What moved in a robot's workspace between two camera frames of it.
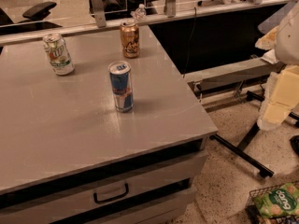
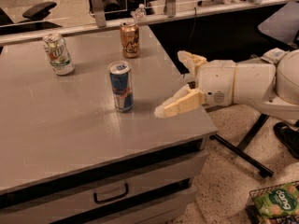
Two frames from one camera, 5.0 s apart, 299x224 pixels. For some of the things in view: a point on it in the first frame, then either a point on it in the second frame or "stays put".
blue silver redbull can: x=121 y=83 stays put
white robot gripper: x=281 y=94 to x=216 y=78
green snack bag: x=283 y=200 stays put
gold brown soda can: x=130 y=39 stays put
